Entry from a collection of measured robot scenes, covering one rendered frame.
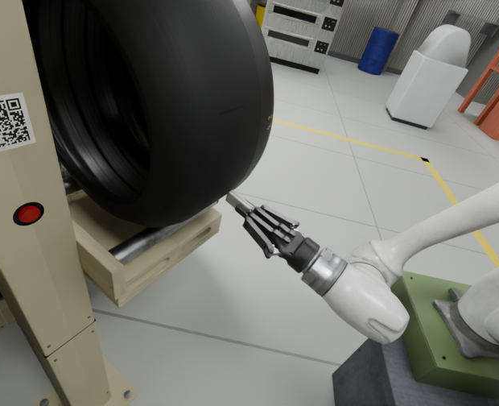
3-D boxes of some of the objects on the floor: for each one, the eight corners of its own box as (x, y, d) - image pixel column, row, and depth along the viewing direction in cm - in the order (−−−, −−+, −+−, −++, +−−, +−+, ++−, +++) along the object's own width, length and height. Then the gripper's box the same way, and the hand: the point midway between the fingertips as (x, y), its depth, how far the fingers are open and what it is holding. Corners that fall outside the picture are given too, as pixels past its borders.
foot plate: (74, 461, 103) (73, 461, 101) (32, 405, 112) (30, 403, 110) (138, 394, 122) (138, 392, 120) (98, 350, 131) (97, 348, 129)
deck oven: (253, 60, 565) (278, -62, 454) (256, 48, 648) (278, -57, 537) (322, 78, 576) (364, -37, 465) (316, 64, 659) (351, -36, 548)
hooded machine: (418, 117, 517) (472, 31, 431) (430, 131, 469) (493, 37, 384) (381, 107, 514) (427, 18, 429) (390, 121, 466) (444, 23, 381)
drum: (377, 71, 755) (396, 31, 698) (382, 77, 708) (403, 35, 651) (355, 64, 752) (372, 24, 695) (359, 71, 705) (377, 28, 648)
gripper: (331, 234, 65) (249, 172, 71) (305, 270, 55) (213, 195, 61) (315, 254, 70) (240, 194, 76) (289, 288, 60) (205, 217, 66)
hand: (239, 204), depth 68 cm, fingers closed
